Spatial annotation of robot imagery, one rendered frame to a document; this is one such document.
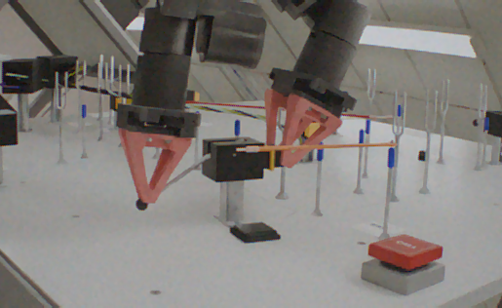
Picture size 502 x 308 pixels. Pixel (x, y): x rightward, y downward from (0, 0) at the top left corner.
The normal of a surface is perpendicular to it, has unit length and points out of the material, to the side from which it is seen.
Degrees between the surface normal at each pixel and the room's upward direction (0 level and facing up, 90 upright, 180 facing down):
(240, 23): 125
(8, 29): 90
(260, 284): 46
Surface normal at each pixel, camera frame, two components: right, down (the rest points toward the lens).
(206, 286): 0.04, -0.98
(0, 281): -0.51, -0.64
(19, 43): 0.63, 0.18
